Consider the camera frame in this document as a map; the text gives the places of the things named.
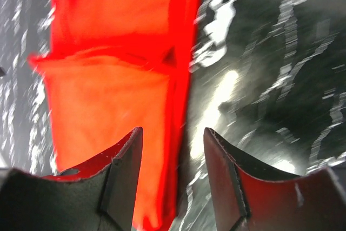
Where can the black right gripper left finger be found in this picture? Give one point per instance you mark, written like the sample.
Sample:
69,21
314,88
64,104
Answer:
98,194

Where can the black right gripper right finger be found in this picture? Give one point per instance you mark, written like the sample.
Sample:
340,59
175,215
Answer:
248,194

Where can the red t-shirt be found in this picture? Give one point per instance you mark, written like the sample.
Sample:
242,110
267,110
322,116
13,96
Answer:
115,65

